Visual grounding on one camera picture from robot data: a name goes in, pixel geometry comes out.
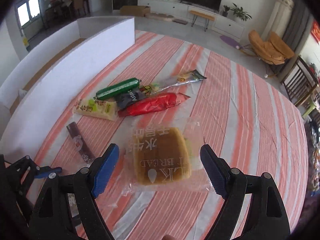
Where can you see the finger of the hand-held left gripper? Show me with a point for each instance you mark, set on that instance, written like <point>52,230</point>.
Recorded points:
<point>47,173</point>

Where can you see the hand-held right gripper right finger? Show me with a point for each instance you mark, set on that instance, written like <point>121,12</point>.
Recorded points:
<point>215,175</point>

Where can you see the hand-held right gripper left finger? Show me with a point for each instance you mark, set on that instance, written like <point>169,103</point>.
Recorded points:
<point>105,172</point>

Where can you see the brown snack bar packet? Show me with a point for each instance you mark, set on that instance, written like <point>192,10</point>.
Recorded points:
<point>78,140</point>

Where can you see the clear bread packet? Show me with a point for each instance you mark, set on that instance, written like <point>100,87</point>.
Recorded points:
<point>160,160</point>

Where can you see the yellow green rice cracker packet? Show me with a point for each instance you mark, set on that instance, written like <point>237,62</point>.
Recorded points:
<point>100,111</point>

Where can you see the red snack packet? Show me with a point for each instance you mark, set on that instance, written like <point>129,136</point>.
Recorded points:
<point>150,104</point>

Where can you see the large white cardboard box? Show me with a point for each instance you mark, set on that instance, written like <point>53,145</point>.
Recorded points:
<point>107,42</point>

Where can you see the pink striped tablecloth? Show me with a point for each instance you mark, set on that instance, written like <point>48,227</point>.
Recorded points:
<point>237,130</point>

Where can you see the dark grey snack packet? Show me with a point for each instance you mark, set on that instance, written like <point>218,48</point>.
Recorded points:
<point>130,98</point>

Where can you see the green sausage stick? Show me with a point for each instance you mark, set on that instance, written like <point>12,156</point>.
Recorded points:
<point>117,88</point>

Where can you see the small colourful snack packet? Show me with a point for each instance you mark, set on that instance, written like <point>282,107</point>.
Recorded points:
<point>147,89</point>

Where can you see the long clear gold snack packet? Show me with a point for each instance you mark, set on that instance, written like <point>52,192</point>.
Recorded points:
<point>182,78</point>

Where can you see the green stool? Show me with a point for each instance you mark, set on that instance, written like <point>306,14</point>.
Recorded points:
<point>311,107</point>

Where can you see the dark wooden chair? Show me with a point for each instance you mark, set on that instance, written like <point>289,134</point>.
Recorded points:
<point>300,82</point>

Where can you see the purple round floor mat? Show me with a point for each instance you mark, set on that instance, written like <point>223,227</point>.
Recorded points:
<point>230,40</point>

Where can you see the orange lounge chair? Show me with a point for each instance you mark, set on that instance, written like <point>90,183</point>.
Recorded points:
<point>270,47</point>

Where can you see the white television cabinet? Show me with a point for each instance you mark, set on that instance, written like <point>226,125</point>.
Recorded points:
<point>225,25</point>

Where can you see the grey floor scale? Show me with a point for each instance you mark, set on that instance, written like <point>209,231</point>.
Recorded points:
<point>180,21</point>

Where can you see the wooden bench with metal legs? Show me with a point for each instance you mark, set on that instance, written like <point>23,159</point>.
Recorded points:
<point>202,15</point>

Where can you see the grey curtain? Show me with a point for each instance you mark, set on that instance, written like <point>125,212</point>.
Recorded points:
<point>300,37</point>

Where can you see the bright window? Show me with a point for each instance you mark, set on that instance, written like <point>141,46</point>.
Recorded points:
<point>27,11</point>

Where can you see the brown cardboard box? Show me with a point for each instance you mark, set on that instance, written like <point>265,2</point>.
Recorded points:
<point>133,11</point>

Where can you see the small plant in dark pot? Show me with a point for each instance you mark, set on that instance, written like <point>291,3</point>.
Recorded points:
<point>226,11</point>

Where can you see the leafy potted plant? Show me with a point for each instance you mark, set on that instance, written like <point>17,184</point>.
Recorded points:
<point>240,12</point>

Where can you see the beige floor cushion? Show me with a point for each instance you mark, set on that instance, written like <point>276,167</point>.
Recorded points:
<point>160,17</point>

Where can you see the brown wooden dining chair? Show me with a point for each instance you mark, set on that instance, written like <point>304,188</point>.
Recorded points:
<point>80,3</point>

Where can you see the white standing air conditioner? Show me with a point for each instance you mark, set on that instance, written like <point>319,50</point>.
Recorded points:
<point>282,15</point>

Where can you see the red wall hanging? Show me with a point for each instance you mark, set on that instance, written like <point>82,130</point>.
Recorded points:
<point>316,32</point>

